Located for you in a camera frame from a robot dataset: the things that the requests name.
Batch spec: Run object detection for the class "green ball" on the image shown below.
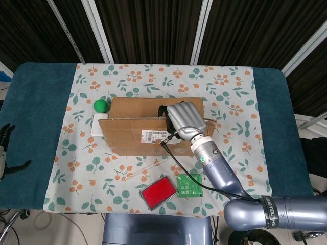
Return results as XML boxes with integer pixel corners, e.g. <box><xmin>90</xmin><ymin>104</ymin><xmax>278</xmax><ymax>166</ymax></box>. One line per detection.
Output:
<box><xmin>93</xmin><ymin>99</ymin><xmax>108</xmax><ymax>114</ymax></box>

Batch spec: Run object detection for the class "wide white partition post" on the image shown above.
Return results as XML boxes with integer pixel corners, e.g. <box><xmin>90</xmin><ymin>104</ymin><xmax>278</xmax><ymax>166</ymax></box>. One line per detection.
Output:
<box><xmin>281</xmin><ymin>19</ymin><xmax>327</xmax><ymax>77</ymax></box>

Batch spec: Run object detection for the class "teal table cover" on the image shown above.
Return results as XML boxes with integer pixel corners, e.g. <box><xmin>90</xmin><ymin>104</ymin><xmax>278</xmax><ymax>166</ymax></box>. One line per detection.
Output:
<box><xmin>0</xmin><ymin>62</ymin><xmax>314</xmax><ymax>222</ymax></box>

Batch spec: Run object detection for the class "white board with blue print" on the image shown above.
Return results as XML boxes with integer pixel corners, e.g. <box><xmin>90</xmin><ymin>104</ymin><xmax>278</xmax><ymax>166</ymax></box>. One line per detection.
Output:
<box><xmin>0</xmin><ymin>61</ymin><xmax>15</xmax><ymax>82</ymax></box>

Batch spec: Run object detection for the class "brown cardboard box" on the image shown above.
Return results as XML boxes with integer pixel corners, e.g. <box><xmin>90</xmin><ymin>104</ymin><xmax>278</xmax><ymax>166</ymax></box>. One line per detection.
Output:
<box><xmin>98</xmin><ymin>96</ymin><xmax>218</xmax><ymax>157</ymax></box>

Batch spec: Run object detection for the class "black right hand cable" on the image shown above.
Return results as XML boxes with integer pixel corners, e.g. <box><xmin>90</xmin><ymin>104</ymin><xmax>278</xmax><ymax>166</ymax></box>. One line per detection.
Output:
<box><xmin>160</xmin><ymin>139</ymin><xmax>252</xmax><ymax>200</ymax></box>

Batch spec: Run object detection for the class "black waste bin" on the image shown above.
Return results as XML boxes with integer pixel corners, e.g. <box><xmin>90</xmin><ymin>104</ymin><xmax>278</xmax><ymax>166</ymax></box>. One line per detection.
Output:
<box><xmin>229</xmin><ymin>228</ymin><xmax>281</xmax><ymax>245</ymax></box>

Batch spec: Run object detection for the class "white rectangular plastic case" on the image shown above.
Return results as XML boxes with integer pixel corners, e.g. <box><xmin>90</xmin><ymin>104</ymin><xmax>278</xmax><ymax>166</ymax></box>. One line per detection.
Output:
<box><xmin>90</xmin><ymin>113</ymin><xmax>109</xmax><ymax>137</ymax></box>

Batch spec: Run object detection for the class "green tea sachet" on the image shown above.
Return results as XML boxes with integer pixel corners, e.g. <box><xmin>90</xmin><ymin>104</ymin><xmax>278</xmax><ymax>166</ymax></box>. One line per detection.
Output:
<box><xmin>176</xmin><ymin>173</ymin><xmax>204</xmax><ymax>199</ymax></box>

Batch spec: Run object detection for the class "clear plastic straw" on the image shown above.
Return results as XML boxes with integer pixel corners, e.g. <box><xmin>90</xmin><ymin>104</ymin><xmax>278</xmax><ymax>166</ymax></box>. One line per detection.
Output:
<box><xmin>122</xmin><ymin>157</ymin><xmax>169</xmax><ymax>181</ymax></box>

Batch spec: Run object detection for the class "floral printed tablecloth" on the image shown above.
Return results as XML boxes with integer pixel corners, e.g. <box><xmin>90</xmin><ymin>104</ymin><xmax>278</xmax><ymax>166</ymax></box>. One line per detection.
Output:
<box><xmin>42</xmin><ymin>63</ymin><xmax>275</xmax><ymax>221</ymax></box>

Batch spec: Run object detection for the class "chrome metal stand leg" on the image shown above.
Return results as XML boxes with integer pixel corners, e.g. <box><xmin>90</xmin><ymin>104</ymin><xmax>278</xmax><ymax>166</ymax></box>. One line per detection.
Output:
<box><xmin>0</xmin><ymin>211</ymin><xmax>21</xmax><ymax>243</ymax></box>

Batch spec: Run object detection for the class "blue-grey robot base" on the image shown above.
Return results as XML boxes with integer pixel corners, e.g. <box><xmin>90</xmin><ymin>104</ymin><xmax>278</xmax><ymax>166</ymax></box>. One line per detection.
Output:
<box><xmin>102</xmin><ymin>213</ymin><xmax>214</xmax><ymax>245</ymax></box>

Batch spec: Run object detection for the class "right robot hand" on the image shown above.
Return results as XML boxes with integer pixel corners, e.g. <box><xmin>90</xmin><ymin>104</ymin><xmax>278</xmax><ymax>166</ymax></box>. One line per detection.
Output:
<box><xmin>156</xmin><ymin>101</ymin><xmax>207</xmax><ymax>141</ymax></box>

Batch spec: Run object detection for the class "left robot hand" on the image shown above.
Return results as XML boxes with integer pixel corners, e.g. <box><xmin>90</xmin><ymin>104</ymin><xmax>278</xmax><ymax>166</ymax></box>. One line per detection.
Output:
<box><xmin>0</xmin><ymin>124</ymin><xmax>33</xmax><ymax>179</ymax></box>

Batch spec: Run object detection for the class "double white partition post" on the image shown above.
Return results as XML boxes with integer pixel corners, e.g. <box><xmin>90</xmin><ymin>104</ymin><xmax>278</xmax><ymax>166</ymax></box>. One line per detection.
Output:
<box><xmin>81</xmin><ymin>0</ymin><xmax>114</xmax><ymax>64</ymax></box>

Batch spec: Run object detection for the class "thin white partition post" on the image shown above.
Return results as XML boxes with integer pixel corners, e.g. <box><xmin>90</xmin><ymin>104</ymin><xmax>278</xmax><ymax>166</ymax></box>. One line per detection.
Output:
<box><xmin>47</xmin><ymin>0</ymin><xmax>86</xmax><ymax>64</ymax></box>

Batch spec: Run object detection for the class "red ink pad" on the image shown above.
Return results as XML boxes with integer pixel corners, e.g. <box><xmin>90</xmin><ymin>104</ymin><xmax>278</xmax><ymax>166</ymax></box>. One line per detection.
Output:
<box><xmin>139</xmin><ymin>175</ymin><xmax>178</xmax><ymax>211</ymax></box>

